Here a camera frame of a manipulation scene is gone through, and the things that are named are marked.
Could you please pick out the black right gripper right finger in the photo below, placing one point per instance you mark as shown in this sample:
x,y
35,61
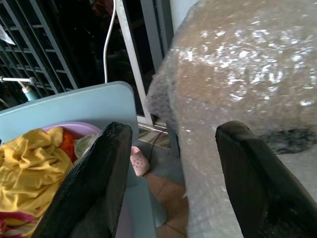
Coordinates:
x,y
257,188

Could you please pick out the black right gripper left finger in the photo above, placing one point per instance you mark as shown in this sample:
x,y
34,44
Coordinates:
x,y
94,183

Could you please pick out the pale green white cloth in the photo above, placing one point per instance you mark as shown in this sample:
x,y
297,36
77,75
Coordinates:
x,y
84,146

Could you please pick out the orange cloth garment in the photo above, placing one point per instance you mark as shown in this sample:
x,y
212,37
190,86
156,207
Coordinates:
x,y
67,146

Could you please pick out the pink perforated slipper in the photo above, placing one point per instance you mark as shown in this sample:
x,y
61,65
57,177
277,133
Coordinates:
x,y
139,161

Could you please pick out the yellow cloth garment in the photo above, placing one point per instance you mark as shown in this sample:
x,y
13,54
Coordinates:
x,y
29,171

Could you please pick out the light blue plastic stool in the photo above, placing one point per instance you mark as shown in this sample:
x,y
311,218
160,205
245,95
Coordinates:
x,y
81,104

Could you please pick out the pink white patterned cloth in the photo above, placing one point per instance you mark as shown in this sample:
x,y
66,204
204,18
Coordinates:
x,y
15,224

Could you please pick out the bubble-wrapped brown furniture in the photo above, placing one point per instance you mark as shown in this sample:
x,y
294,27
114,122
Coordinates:
x,y
235,86

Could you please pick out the teal pump dispenser bottle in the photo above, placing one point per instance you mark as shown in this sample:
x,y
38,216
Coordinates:
x,y
27,90

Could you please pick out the grey metal window grille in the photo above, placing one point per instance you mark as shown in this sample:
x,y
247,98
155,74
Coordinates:
x,y
32,47

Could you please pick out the grey aluminium door frame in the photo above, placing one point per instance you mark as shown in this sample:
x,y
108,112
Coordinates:
x,y
133,62

